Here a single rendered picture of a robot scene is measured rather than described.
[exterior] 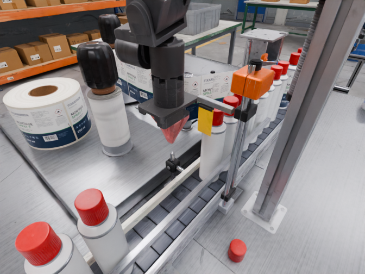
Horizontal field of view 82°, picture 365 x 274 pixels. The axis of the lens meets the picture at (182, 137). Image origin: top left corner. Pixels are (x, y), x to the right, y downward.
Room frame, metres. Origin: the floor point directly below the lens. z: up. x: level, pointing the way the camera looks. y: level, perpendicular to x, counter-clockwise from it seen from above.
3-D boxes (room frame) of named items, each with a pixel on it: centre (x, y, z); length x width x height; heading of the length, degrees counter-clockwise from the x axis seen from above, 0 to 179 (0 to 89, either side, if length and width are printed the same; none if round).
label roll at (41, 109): (0.58, 0.41, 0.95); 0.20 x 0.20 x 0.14
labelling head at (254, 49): (0.75, -0.27, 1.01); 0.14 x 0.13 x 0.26; 139
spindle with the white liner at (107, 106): (0.49, 0.20, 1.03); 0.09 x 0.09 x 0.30
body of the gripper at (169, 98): (0.35, 0.03, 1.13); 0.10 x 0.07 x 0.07; 139
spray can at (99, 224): (0.16, 0.11, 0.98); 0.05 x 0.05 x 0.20
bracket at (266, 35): (0.75, -0.27, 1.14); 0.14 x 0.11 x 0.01; 139
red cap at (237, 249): (0.20, -0.11, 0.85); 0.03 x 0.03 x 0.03
